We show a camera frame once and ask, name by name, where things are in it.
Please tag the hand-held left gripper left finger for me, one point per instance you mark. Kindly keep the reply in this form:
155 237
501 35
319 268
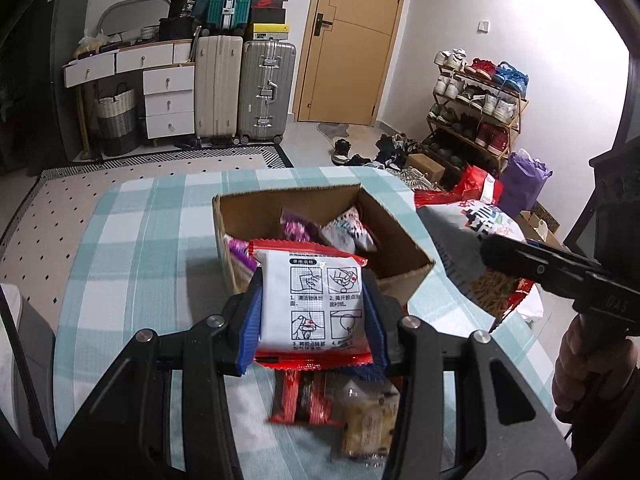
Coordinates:
250 320

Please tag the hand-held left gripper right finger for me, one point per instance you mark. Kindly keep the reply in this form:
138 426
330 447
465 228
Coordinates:
377 325

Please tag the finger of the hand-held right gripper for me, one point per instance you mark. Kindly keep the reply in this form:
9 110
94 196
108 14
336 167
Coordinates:
525 260

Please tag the purple snack bag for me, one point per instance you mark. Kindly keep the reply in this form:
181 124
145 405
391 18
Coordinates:
240 260

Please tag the white red-edged packet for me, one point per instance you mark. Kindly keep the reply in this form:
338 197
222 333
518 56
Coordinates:
310 300

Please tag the noodle stick snack bag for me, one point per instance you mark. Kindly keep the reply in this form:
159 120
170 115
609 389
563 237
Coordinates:
460 240

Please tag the brown cardboard box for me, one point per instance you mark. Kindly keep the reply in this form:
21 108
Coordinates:
395 245

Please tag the red packet with dark window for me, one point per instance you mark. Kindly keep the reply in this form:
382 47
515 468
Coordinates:
300 400

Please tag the clear pastry packet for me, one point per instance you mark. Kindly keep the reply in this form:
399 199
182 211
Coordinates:
367 420

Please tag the silver snack bag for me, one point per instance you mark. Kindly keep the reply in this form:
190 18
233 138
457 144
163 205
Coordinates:
345 230

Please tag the person's right hand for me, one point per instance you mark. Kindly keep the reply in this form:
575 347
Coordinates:
575 365

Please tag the purple gift bag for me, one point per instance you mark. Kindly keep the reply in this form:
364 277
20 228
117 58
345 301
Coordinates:
525 185

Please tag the red shopping bag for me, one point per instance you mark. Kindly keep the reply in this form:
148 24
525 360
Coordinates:
480 185

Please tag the wooden shoe rack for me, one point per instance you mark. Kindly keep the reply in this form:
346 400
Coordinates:
515 125

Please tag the small cardboard carton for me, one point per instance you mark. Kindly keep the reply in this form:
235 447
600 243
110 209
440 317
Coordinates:
425 167

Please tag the pile of loose shoes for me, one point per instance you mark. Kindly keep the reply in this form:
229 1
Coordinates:
390 152

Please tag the rows of racked sneakers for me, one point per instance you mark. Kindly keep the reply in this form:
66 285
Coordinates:
507 77

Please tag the grey door mat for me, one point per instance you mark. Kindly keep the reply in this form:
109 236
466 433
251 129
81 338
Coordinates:
350 135

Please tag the beige dotted rug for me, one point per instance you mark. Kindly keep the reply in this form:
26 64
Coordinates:
75 200

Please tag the white side table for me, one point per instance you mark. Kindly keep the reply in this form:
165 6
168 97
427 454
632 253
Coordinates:
25 360

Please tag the white dresser with drawers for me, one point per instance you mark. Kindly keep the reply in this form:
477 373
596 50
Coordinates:
167 105

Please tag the silver suitcase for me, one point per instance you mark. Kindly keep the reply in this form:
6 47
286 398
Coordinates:
265 90

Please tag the beige suitcase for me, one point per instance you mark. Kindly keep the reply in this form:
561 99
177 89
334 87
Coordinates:
217 90

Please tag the woven laundry basket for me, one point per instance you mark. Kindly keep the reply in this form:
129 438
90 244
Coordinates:
116 120

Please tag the wooden door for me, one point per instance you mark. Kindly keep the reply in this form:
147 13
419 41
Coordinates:
350 50

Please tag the yellow black shoe box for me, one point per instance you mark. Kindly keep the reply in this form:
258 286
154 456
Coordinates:
272 32

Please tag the black storage bag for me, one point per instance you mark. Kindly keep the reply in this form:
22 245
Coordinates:
177 29

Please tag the plain black shoe box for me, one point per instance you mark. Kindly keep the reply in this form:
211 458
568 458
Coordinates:
267 16

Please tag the tied plastic bag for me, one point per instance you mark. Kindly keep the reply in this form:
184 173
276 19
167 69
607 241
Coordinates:
90 42

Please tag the grey refrigerator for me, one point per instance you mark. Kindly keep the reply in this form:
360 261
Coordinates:
60 60

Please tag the black bucket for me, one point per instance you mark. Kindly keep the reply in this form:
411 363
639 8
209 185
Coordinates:
181 5

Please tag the arched mirror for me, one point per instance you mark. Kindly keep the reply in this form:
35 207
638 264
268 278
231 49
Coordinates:
135 15

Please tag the dark tall wardrobe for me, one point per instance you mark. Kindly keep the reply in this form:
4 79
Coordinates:
17 85

